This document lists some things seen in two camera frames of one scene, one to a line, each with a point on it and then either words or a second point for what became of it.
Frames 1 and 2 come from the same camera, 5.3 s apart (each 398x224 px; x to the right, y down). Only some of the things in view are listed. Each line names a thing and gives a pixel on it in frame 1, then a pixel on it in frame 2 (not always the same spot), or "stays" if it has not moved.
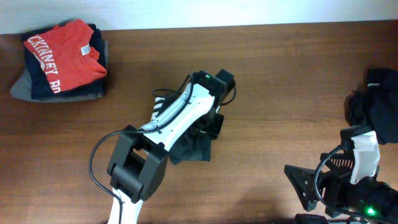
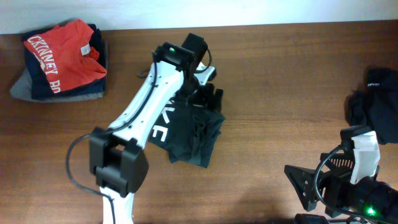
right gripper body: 341,191 stays
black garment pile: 375,104 stays
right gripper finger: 303,182 stays
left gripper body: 212,124 -> 198,94
